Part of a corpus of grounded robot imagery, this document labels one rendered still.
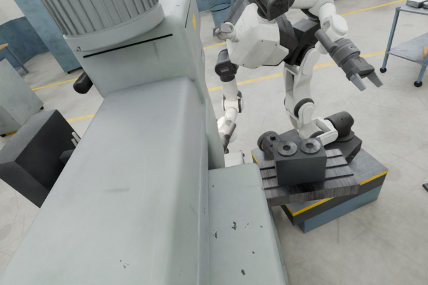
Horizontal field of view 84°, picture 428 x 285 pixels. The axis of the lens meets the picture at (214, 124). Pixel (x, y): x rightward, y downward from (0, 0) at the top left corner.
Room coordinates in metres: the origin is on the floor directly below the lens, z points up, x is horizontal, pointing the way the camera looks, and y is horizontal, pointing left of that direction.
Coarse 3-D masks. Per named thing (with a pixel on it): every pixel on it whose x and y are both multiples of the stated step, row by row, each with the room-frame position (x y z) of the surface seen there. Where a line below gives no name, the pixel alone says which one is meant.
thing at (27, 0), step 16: (16, 0) 6.15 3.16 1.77; (32, 0) 6.20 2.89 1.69; (32, 16) 6.16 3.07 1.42; (48, 16) 6.22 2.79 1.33; (48, 32) 6.18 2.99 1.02; (48, 48) 6.14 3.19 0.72; (64, 48) 6.20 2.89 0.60; (0, 64) 4.45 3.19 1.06; (64, 64) 6.16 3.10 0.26; (80, 64) 6.22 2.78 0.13; (0, 80) 4.21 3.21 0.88; (16, 80) 4.49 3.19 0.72; (0, 96) 3.97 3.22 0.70; (16, 96) 4.23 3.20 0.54; (32, 96) 4.54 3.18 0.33; (0, 112) 3.86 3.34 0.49; (16, 112) 3.98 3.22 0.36; (32, 112) 4.26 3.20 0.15; (0, 128) 3.88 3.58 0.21; (16, 128) 3.86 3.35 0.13
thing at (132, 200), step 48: (144, 96) 0.48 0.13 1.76; (192, 96) 0.48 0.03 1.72; (96, 144) 0.35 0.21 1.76; (144, 144) 0.31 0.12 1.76; (192, 144) 0.34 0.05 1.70; (96, 192) 0.24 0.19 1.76; (144, 192) 0.21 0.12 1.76; (192, 192) 0.24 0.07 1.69; (48, 240) 0.18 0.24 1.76; (96, 240) 0.16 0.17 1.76; (144, 240) 0.15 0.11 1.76; (192, 240) 0.17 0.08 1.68
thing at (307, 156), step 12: (276, 144) 0.77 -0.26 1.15; (288, 144) 0.74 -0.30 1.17; (300, 144) 0.72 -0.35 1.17; (312, 144) 0.71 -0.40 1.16; (276, 156) 0.70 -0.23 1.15; (288, 156) 0.68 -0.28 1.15; (300, 156) 0.67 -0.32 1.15; (312, 156) 0.65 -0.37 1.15; (324, 156) 0.63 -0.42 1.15; (276, 168) 0.68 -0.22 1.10; (288, 168) 0.67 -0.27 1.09; (300, 168) 0.66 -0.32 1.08; (312, 168) 0.64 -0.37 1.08; (324, 168) 0.63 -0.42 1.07; (288, 180) 0.67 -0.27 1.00; (300, 180) 0.66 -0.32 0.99; (312, 180) 0.64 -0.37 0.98; (324, 180) 0.63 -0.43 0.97
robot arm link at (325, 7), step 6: (318, 0) 1.08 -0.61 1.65; (324, 0) 1.06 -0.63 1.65; (330, 0) 1.05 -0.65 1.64; (318, 6) 1.08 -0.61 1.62; (324, 6) 1.04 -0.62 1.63; (330, 6) 1.02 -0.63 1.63; (306, 12) 1.12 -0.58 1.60; (312, 12) 1.09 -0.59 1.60; (318, 12) 1.05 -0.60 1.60; (324, 12) 1.00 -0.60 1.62; (330, 12) 0.98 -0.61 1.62; (318, 18) 1.09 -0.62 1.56
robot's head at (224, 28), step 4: (220, 24) 1.06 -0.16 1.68; (224, 24) 1.06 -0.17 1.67; (228, 24) 1.06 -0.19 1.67; (216, 28) 1.09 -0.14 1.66; (220, 28) 1.05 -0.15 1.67; (224, 28) 1.05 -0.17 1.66; (228, 28) 1.05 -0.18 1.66; (232, 28) 1.06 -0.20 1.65; (216, 32) 1.08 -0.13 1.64; (224, 32) 1.05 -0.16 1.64; (228, 32) 1.05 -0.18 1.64; (232, 32) 1.06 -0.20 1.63; (228, 36) 1.05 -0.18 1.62
